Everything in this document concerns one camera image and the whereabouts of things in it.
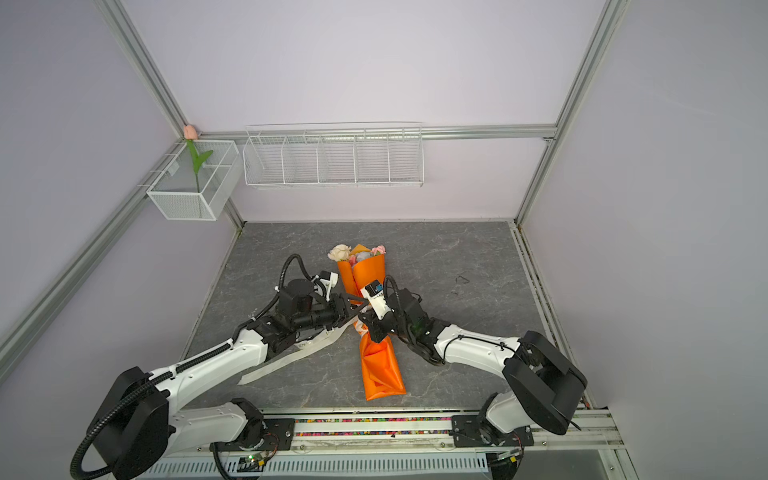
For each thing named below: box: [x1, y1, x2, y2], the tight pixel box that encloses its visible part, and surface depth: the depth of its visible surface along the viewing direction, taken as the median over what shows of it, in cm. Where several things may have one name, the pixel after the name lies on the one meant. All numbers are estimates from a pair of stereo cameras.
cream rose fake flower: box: [327, 244, 352, 262], surface depth 104 cm
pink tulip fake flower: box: [183, 125, 213, 193], surface depth 92 cm
